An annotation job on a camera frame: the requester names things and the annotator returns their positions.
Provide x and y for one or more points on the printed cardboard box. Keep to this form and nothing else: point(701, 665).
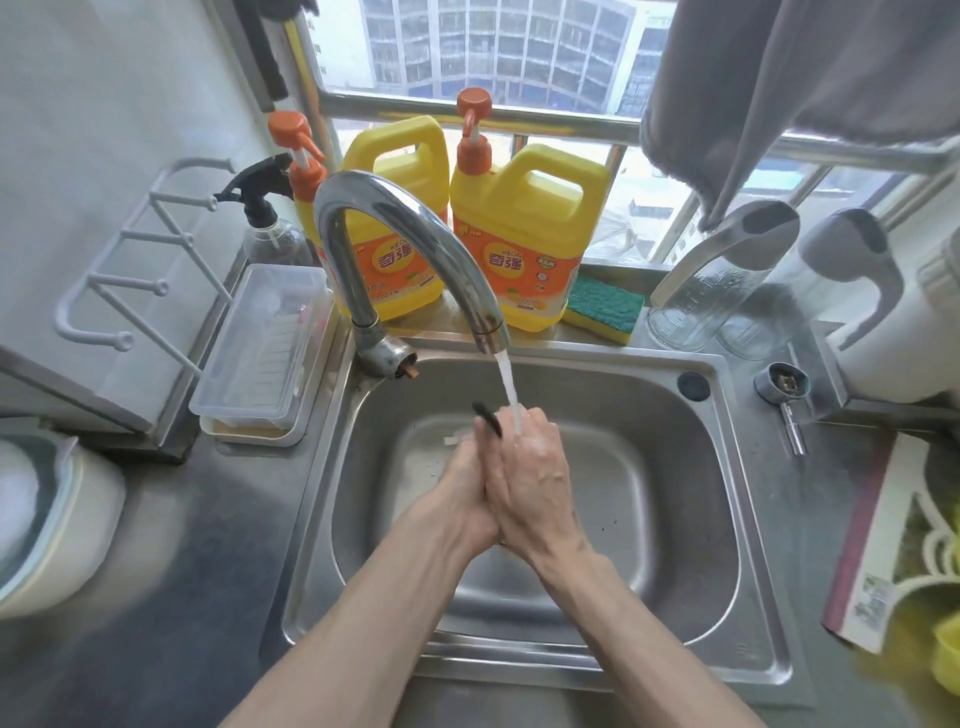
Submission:
point(877, 540)

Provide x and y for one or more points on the person's right hand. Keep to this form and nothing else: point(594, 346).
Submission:
point(534, 487)

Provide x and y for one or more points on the stainless steel sink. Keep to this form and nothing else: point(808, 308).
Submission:
point(660, 480)

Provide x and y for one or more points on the grey hanging cloth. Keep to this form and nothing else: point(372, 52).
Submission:
point(787, 67)

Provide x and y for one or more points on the person's right fingers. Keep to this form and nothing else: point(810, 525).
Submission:
point(541, 431)

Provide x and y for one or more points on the white plastic tray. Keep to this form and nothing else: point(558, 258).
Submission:
point(247, 438)

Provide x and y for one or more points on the person's left forearm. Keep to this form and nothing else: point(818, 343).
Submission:
point(360, 630)

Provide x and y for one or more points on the black sink hole plug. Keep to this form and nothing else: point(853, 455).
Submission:
point(694, 385)

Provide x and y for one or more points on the person's left hand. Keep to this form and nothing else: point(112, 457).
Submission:
point(457, 502)

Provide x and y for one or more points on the chrome tap valve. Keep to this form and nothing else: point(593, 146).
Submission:
point(784, 382)

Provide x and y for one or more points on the clear spray bottle black trigger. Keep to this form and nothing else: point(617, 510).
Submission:
point(274, 236)

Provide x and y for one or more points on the person's right forearm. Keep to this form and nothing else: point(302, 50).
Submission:
point(637, 645)

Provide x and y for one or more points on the curved chrome faucet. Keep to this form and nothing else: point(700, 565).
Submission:
point(420, 217)

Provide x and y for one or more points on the glass bottle grey cap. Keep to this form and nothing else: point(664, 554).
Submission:
point(847, 247)
point(750, 225)

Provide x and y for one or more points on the green yellow sponge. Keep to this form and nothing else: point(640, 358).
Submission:
point(604, 307)

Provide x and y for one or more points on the yellow detergent jug orange pump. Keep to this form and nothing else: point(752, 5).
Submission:
point(525, 217)
point(405, 161)

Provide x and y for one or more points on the steel window railing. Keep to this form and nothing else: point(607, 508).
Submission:
point(525, 120)

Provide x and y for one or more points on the clear plastic container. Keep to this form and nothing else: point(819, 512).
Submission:
point(262, 345)

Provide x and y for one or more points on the white wall hook rack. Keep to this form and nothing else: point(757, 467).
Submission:
point(122, 342)

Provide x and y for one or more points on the small black utensil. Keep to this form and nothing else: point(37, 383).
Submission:
point(489, 420)

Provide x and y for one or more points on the yellow plastic container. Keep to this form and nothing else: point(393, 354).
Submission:
point(946, 652)

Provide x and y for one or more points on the white kettle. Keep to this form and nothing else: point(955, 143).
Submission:
point(900, 352)

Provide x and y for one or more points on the person's left fingers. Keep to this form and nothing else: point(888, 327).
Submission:
point(484, 450)

